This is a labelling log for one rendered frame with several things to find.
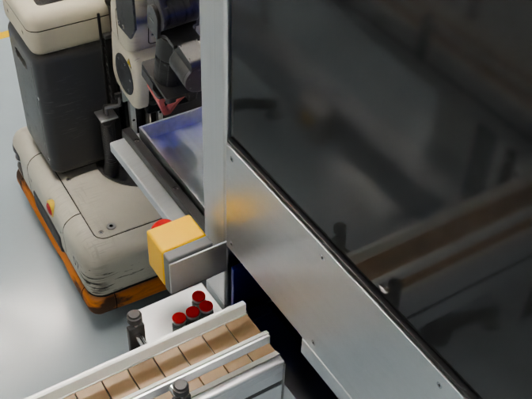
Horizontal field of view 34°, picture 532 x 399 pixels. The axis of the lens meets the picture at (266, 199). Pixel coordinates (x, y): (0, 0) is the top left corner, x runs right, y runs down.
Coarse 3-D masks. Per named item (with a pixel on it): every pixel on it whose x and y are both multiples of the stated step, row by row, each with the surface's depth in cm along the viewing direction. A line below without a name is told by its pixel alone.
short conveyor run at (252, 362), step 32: (128, 320) 116; (224, 320) 121; (128, 352) 115; (160, 352) 120; (192, 352) 120; (224, 352) 115; (256, 352) 120; (64, 384) 111; (96, 384) 116; (128, 384) 116; (160, 384) 111; (192, 384) 116; (224, 384) 116; (256, 384) 119
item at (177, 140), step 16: (192, 112) 165; (144, 128) 161; (160, 128) 163; (176, 128) 165; (192, 128) 166; (160, 144) 162; (176, 144) 162; (192, 144) 162; (160, 160) 156; (176, 160) 159; (192, 160) 159; (176, 176) 151; (192, 176) 155; (192, 192) 147
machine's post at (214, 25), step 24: (216, 0) 99; (216, 24) 101; (216, 48) 104; (216, 72) 106; (216, 96) 109; (216, 120) 111; (216, 144) 114; (216, 168) 117; (216, 192) 120; (216, 216) 123; (216, 240) 126; (216, 288) 134
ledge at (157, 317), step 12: (192, 288) 136; (204, 288) 136; (168, 300) 134; (180, 300) 134; (144, 312) 132; (156, 312) 132; (168, 312) 132; (144, 324) 130; (156, 324) 130; (168, 324) 130; (156, 336) 128
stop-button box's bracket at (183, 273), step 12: (204, 252) 122; (216, 252) 123; (180, 264) 121; (192, 264) 122; (204, 264) 123; (216, 264) 125; (180, 276) 122; (192, 276) 124; (204, 276) 125; (180, 288) 124
